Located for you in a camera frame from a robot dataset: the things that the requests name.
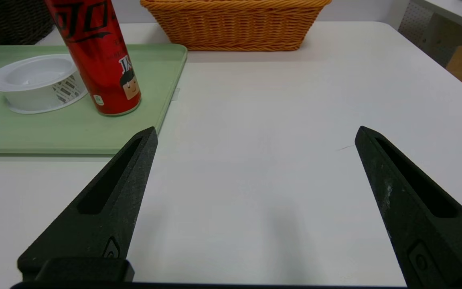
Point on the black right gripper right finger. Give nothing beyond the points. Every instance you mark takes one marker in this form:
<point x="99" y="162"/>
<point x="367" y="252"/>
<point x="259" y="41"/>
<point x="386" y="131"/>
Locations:
<point x="415" y="245"/>

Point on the red soda can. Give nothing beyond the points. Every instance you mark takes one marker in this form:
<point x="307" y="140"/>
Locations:
<point x="98" y="60"/>

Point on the orange wicker basket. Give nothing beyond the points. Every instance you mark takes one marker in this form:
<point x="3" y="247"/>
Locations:
<point x="235" y="28"/>

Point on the light green plastic tray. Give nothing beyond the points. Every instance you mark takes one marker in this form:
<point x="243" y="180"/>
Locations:
<point x="74" y="128"/>

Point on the dark brown wicker basket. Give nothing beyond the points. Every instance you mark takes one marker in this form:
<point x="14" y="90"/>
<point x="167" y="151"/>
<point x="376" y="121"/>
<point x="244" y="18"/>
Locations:
<point x="10" y="20"/>

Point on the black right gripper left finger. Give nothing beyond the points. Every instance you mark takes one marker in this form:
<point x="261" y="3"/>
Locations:
<point x="102" y="224"/>

